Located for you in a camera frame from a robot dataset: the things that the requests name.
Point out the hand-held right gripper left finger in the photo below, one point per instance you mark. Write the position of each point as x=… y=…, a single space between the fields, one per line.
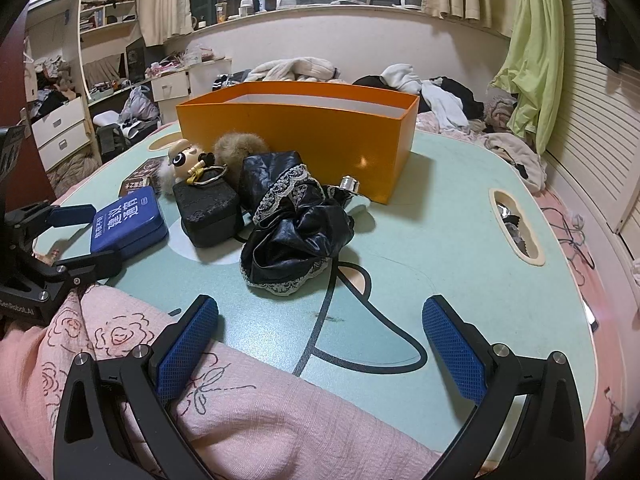
x=185 y=350

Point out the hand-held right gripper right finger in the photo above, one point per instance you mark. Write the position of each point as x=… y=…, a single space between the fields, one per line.
x=452 y=355

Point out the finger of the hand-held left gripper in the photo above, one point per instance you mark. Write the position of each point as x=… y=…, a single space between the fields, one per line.
x=70 y=215
x=90 y=265

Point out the blue tin box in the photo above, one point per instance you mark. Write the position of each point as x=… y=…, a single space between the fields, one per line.
x=127 y=220

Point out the dark brown printed box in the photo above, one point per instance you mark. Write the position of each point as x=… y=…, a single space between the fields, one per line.
x=137 y=175

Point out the black patterned box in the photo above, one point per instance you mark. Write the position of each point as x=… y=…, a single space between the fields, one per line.
x=207 y=210

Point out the black lace trimmed cloth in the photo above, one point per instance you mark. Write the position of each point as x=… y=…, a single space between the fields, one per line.
x=295 y=240

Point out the brown fur pompom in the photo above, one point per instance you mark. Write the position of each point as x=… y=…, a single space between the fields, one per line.
x=240 y=152

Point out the teal toy car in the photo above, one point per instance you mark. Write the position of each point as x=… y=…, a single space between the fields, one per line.
x=350 y=183

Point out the orange cardboard box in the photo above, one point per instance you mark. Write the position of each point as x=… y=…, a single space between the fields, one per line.
x=310 y=140

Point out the mint green printed desktop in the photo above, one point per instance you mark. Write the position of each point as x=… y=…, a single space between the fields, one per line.
x=440 y=240

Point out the large white drawer unit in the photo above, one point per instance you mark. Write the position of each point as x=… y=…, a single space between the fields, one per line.
x=60 y=130

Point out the pink rose print blanket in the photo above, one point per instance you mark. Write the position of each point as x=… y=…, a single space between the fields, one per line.
x=250 y=425

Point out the dark red wooden door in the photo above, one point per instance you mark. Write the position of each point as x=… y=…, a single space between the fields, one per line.
x=25 y=110

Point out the grey bag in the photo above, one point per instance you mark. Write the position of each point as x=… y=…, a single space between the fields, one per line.
x=137 y=105

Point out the small white drawer cabinet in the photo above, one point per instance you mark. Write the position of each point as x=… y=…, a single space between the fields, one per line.
x=170 y=85

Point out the beige clothes heap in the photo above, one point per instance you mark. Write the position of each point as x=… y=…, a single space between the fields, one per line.
x=515 y=152

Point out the pink floral quilt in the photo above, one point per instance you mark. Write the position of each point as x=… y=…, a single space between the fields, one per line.
x=440 y=122

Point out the white garment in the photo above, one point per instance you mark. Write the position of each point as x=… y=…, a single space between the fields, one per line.
x=445 y=105

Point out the orange tinted cup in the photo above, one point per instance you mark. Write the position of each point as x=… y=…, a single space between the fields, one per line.
x=221 y=12

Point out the beige fleece garment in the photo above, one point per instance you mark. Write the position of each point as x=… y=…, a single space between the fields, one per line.
x=295 y=67

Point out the white louvered closet doors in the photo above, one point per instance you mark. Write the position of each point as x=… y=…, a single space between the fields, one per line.
x=595 y=125

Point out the white jar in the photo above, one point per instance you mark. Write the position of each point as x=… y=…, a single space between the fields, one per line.
x=245 y=8

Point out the white hoodie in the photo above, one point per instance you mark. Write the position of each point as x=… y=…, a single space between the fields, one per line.
x=400 y=75

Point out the black clothes pile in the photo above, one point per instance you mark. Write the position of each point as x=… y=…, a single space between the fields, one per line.
x=370 y=81

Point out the white plastic bottle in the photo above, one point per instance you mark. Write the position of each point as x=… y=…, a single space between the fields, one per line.
x=261 y=2

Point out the light green hanging garment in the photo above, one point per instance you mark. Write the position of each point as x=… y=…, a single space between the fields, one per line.
x=532 y=55

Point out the black hanging garment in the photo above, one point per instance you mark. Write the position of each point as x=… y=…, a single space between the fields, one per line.
x=615 y=35

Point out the white wall shelf unit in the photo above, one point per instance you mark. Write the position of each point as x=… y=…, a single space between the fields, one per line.
x=107 y=20

